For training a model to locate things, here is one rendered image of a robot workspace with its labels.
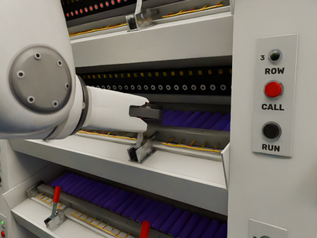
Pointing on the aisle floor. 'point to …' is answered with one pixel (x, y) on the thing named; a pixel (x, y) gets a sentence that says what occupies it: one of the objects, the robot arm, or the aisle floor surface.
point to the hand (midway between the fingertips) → (148, 114)
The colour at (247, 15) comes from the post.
